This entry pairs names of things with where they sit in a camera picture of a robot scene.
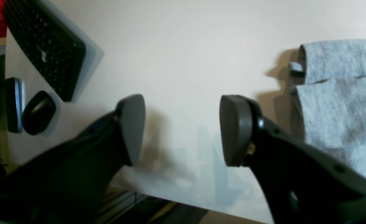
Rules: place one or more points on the black computer mouse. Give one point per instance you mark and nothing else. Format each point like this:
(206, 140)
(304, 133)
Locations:
(38, 113)

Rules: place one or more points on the grey T-shirt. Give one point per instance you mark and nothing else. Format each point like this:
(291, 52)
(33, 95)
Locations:
(328, 99)

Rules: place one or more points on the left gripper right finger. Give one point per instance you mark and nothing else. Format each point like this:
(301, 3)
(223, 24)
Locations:
(301, 184)

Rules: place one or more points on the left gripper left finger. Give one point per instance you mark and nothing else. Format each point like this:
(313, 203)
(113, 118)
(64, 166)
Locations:
(67, 184)

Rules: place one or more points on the black smartphone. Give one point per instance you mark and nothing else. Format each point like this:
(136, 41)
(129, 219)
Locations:
(13, 104)

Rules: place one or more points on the black keyboard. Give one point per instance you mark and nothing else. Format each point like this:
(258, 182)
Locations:
(52, 48)

